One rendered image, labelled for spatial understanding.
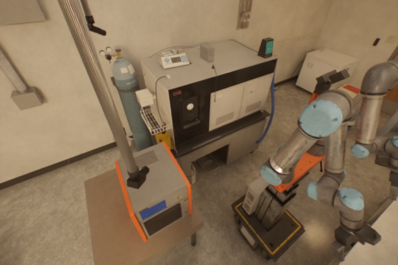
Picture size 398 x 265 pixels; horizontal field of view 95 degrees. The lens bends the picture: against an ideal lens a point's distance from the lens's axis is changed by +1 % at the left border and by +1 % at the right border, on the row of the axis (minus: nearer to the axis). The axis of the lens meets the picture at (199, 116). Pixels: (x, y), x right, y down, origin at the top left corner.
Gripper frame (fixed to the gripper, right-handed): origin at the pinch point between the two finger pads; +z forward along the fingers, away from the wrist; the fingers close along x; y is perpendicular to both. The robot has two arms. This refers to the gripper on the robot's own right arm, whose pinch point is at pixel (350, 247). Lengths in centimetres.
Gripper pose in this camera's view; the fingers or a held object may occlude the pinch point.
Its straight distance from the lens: 120.7
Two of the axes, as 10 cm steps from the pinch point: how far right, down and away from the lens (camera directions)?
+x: -9.0, 3.7, -2.4
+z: 2.8, 9.0, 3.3
